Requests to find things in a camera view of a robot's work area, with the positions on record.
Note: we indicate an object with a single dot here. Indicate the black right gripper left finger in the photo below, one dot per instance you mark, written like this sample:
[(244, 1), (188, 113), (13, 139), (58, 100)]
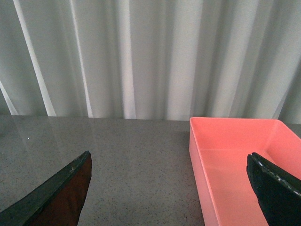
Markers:
[(57, 202)]

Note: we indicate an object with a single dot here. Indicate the white pleated curtain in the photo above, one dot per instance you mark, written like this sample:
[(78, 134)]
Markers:
[(151, 59)]

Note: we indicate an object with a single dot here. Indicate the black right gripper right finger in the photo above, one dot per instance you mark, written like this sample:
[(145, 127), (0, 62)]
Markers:
[(278, 192)]

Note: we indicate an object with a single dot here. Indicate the pink plastic bin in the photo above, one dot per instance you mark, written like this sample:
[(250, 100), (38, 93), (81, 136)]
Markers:
[(218, 150)]

